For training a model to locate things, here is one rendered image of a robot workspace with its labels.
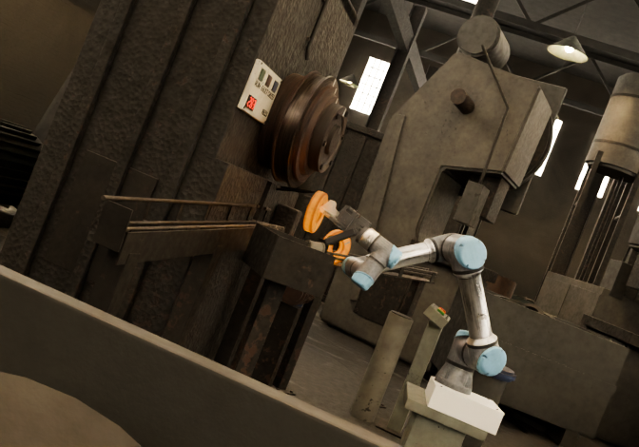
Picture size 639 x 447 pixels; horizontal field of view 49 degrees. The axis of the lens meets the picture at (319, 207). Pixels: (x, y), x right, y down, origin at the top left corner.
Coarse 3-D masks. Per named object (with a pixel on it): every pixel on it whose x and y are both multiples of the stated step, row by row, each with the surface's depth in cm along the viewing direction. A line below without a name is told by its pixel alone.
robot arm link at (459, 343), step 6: (462, 330) 280; (456, 336) 281; (462, 336) 279; (468, 336) 277; (456, 342) 280; (462, 342) 277; (456, 348) 278; (462, 348) 275; (450, 354) 281; (456, 354) 278; (462, 354) 274; (456, 360) 277; (462, 360) 276; (468, 366) 276
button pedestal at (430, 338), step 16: (432, 304) 331; (432, 320) 322; (448, 320) 327; (432, 336) 329; (416, 352) 330; (432, 352) 328; (416, 368) 329; (416, 384) 328; (400, 400) 329; (400, 416) 329; (400, 432) 328
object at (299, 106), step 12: (312, 84) 269; (324, 84) 273; (336, 84) 287; (300, 96) 265; (312, 96) 265; (288, 108) 264; (300, 108) 263; (288, 120) 264; (300, 120) 262; (288, 132) 264; (288, 144) 265; (276, 156) 269; (288, 156) 266; (276, 168) 274; (288, 168) 270; (288, 180) 276
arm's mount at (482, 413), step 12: (432, 384) 278; (432, 396) 266; (444, 396) 266; (456, 396) 265; (468, 396) 273; (480, 396) 289; (444, 408) 266; (456, 408) 265; (468, 408) 265; (480, 408) 264; (492, 408) 264; (468, 420) 264; (480, 420) 264; (492, 420) 263; (492, 432) 263
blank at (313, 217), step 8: (320, 192) 258; (312, 200) 254; (320, 200) 255; (312, 208) 253; (304, 216) 254; (312, 216) 253; (320, 216) 263; (304, 224) 255; (312, 224) 255; (312, 232) 259
